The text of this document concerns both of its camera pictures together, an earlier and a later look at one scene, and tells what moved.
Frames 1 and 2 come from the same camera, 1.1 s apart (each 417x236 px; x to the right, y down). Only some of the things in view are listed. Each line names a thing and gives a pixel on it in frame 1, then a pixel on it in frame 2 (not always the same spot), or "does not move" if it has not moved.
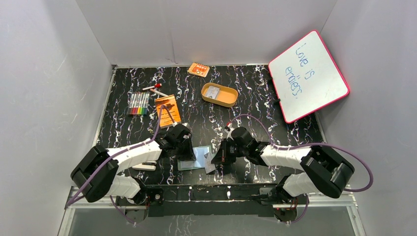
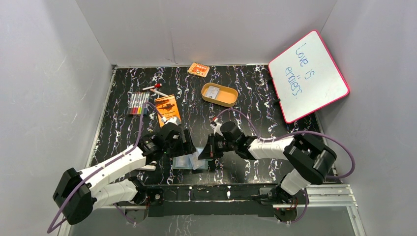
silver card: [209, 166] to [196, 163]
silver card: [212, 92] does not move
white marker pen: [159, 92] does not move
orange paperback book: [166, 118] does not move
